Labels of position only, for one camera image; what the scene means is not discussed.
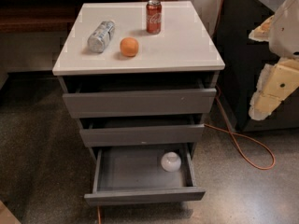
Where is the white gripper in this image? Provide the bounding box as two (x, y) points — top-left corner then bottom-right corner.
(249, 0), (299, 120)

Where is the grey bottom drawer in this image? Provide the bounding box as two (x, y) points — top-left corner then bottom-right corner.
(85, 144), (205, 206)

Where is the grey drawer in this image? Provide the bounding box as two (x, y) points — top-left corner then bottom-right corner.
(85, 144), (205, 206)
(63, 88), (216, 119)
(79, 115), (204, 147)

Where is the white top drawer cabinet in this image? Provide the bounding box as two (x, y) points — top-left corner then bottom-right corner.
(53, 1), (224, 95)

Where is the grey top drawer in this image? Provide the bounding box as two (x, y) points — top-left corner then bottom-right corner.
(63, 88), (216, 119)

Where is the grey middle drawer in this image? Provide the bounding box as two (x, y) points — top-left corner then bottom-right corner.
(79, 115), (204, 147)

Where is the dark grey cabinet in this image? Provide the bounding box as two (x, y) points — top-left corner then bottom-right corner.
(214, 0), (299, 132)

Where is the red cola can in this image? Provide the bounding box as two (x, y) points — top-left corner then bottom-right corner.
(146, 0), (162, 34)

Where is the orange fruit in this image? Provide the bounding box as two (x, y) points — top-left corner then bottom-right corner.
(120, 37), (139, 57)

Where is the silver lying can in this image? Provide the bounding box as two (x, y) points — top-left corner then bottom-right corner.
(88, 21), (115, 53)

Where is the dark wooden bench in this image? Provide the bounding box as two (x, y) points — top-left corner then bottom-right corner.
(0, 0), (177, 33)

